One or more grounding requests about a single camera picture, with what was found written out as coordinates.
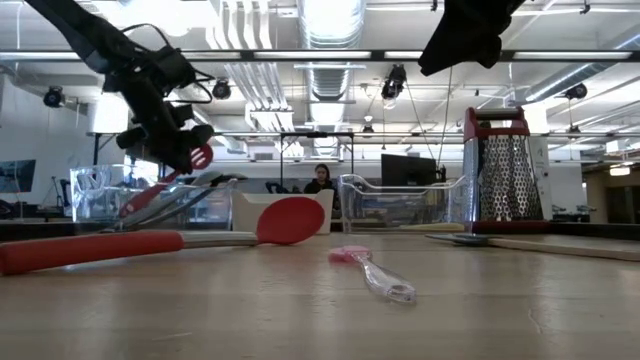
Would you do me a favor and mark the black ceiling light beam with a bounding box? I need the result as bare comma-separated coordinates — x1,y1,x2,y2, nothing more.
0,48,640,64

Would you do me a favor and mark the black solid spoon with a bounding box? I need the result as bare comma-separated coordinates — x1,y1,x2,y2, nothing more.
144,172,250,226

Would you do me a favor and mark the silver ventilation duct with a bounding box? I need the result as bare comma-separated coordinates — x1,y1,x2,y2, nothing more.
296,0,368,101

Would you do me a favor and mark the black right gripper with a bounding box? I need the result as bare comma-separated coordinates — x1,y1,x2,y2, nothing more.
418,0,526,77

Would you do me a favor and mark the pink mini spatula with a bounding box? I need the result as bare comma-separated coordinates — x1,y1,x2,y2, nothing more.
328,244,417,305

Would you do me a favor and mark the black ceiling spotlight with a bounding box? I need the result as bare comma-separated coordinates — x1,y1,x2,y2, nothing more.
380,63,408,101
564,82,589,101
211,78,233,101
42,85,66,109

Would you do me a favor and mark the red slotted spatula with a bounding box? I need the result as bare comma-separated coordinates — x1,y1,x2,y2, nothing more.
117,143,215,220

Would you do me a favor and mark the clear plastic bin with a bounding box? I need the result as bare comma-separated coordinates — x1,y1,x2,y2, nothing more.
338,173,476,235
69,163,239,236

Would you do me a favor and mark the person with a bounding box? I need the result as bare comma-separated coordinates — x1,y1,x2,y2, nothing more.
303,163,342,197

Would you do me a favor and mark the red metal box grater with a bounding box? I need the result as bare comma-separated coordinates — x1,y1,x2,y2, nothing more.
462,106,551,235

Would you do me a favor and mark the black monitor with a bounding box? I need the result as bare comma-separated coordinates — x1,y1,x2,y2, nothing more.
380,153,442,187

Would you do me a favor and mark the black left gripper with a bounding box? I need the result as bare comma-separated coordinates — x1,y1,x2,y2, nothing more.
102,44,216,175

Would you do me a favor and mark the blue wall screen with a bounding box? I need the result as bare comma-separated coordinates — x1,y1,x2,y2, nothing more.
0,158,37,194

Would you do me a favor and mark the white plastic bin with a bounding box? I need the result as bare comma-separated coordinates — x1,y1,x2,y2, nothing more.
232,188,337,236

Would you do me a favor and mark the red spoon with metal neck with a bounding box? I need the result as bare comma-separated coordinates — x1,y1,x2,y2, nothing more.
0,196,327,277

